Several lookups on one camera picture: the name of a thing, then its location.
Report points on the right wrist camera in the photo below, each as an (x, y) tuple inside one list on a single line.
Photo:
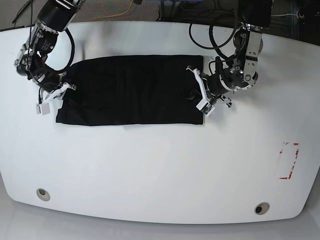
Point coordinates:
[(43, 109)]

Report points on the black t-shirt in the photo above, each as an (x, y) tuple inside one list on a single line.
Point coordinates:
[(131, 90)]

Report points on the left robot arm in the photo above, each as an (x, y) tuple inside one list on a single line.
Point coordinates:
[(237, 57)]

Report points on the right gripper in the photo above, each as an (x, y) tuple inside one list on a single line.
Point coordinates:
[(49, 91)]

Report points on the red tape rectangle marking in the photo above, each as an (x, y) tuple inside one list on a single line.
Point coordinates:
[(287, 159)]

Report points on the left table grommet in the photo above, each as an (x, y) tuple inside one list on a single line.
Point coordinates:
[(43, 194)]

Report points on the right table grommet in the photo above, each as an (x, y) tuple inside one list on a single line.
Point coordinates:
[(262, 208)]

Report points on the table grommet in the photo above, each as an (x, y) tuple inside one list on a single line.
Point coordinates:
[(262, 208), (43, 194)]

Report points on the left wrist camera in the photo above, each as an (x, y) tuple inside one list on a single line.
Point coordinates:
[(205, 107)]

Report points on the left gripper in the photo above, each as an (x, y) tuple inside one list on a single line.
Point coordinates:
[(209, 88)]

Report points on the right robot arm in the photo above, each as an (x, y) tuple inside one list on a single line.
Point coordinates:
[(53, 18)]

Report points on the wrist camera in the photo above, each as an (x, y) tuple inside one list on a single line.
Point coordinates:
[(205, 107), (43, 109)]

